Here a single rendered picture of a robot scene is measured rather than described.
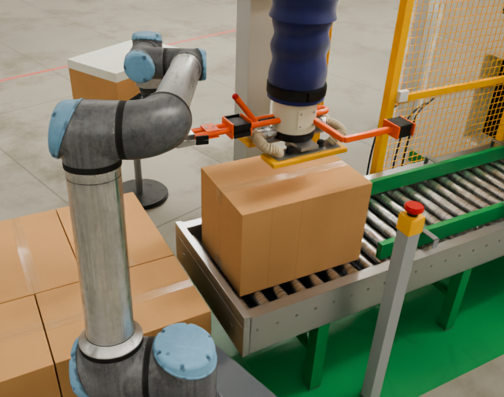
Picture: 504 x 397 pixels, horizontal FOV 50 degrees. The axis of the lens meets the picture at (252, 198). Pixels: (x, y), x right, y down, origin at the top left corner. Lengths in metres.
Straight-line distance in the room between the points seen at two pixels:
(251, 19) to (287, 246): 1.34
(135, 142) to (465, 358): 2.29
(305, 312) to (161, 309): 0.57
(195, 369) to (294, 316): 0.97
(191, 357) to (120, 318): 0.19
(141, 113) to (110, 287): 0.40
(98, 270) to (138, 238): 1.39
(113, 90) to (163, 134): 2.19
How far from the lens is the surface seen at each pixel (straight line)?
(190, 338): 1.35
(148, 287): 2.31
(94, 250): 1.17
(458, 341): 3.07
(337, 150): 2.14
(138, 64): 1.60
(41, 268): 2.50
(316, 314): 2.29
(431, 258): 2.58
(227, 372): 1.71
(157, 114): 1.06
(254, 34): 3.05
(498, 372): 3.00
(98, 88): 3.34
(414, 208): 1.99
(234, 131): 1.96
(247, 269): 2.16
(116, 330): 1.30
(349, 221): 2.32
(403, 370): 2.83
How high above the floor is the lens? 2.05
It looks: 32 degrees down
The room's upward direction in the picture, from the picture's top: 3 degrees clockwise
